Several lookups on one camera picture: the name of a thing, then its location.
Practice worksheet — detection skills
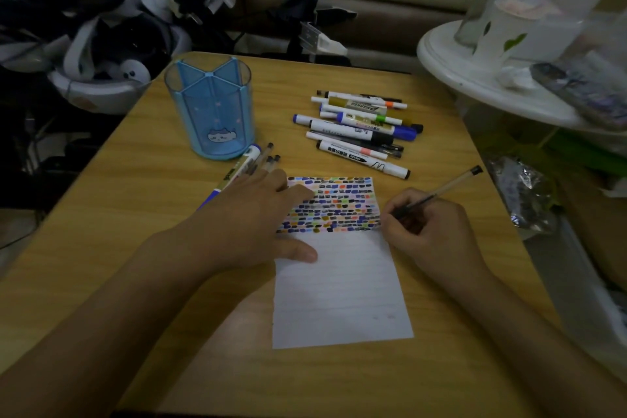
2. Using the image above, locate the person's right hand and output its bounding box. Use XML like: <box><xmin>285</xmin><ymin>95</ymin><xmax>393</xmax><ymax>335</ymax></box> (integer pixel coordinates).
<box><xmin>379</xmin><ymin>187</ymin><xmax>491</xmax><ymax>294</ymax></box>

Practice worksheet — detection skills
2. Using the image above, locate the person's left hand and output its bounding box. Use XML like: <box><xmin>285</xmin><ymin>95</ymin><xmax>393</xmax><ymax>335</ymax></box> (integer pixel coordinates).
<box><xmin>182</xmin><ymin>168</ymin><xmax>319</xmax><ymax>282</ymax></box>

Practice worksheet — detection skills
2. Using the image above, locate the white paper with coloured marks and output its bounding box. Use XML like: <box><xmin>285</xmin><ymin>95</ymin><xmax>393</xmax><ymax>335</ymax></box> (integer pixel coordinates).
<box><xmin>272</xmin><ymin>177</ymin><xmax>414</xmax><ymax>350</ymax></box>

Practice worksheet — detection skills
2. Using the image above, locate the clear black gel pen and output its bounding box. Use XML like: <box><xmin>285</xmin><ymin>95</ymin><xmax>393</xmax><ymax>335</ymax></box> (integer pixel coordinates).
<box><xmin>392</xmin><ymin>165</ymin><xmax>484</xmax><ymax>221</ymax></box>

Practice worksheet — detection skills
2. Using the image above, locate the person's left forearm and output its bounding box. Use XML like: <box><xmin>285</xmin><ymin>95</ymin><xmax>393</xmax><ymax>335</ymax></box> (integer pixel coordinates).
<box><xmin>0</xmin><ymin>229</ymin><xmax>216</xmax><ymax>418</ymax></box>

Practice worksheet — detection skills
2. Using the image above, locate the person's right forearm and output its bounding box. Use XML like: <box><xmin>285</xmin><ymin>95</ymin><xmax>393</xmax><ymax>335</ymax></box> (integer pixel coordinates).
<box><xmin>441</xmin><ymin>263</ymin><xmax>627</xmax><ymax>418</ymax></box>

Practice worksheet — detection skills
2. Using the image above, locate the blue white marker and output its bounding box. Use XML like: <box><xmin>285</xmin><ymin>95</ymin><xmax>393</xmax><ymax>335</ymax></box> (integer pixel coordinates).
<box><xmin>198</xmin><ymin>144</ymin><xmax>262</xmax><ymax>211</ymax></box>

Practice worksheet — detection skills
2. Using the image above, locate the pile of markers and pens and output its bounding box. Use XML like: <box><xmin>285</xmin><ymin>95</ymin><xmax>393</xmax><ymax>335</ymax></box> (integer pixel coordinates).
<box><xmin>292</xmin><ymin>89</ymin><xmax>425</xmax><ymax>181</ymax></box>

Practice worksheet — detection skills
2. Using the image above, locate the silver foil bag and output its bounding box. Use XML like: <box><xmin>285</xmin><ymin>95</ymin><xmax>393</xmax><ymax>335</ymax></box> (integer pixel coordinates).
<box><xmin>485</xmin><ymin>155</ymin><xmax>560</xmax><ymax>233</ymax></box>

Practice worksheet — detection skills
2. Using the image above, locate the blue transparent pen holder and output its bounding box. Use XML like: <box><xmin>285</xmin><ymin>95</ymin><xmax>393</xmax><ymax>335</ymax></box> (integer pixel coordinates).
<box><xmin>164</xmin><ymin>52</ymin><xmax>256</xmax><ymax>162</ymax></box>

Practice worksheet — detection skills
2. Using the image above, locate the white round side table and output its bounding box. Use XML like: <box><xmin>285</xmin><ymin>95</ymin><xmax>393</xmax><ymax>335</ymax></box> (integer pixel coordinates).
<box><xmin>416</xmin><ymin>20</ymin><xmax>627</xmax><ymax>139</ymax></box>

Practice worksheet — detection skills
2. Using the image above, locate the crumpled white tissue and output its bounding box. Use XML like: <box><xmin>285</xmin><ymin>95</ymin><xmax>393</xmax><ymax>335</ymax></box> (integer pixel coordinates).
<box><xmin>496</xmin><ymin>65</ymin><xmax>534</xmax><ymax>90</ymax></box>

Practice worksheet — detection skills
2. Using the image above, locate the green plastic bag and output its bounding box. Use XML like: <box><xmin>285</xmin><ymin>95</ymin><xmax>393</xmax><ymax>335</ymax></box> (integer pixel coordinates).
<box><xmin>536</xmin><ymin>128</ymin><xmax>627</xmax><ymax>177</ymax></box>

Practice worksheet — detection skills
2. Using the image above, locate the white cup with leaf print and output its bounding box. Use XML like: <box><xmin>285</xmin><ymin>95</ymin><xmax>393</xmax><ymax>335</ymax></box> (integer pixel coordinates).
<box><xmin>472</xmin><ymin>0</ymin><xmax>542</xmax><ymax>72</ymax></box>

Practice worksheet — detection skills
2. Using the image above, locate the clear glass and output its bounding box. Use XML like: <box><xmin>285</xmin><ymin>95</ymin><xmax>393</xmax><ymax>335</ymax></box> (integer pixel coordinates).
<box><xmin>454</xmin><ymin>0</ymin><xmax>505</xmax><ymax>47</ymax></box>

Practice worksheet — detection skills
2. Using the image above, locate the dark phone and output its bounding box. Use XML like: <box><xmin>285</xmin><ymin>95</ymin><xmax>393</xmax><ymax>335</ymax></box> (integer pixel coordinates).
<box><xmin>530</xmin><ymin>61</ymin><xmax>627</xmax><ymax>132</ymax></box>

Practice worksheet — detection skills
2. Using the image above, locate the white headset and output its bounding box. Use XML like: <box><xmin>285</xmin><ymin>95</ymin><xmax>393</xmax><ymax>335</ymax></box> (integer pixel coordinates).
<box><xmin>46</xmin><ymin>6</ymin><xmax>194</xmax><ymax>116</ymax></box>

